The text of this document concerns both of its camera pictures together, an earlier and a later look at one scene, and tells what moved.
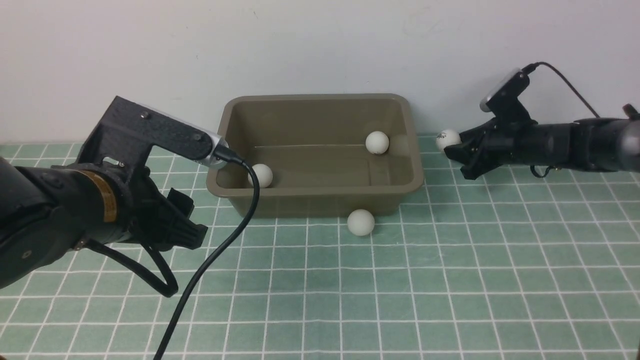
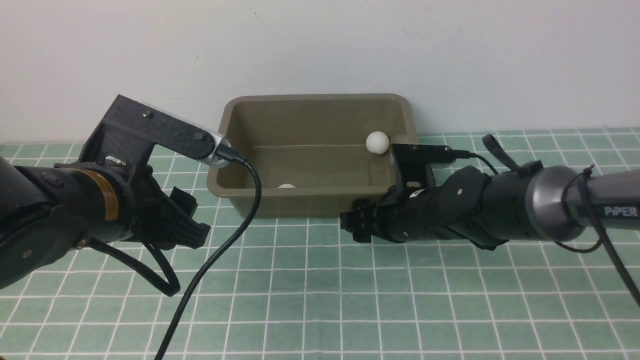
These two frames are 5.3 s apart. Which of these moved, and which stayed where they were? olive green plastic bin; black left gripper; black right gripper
Moved: black right gripper
Stayed: olive green plastic bin; black left gripper
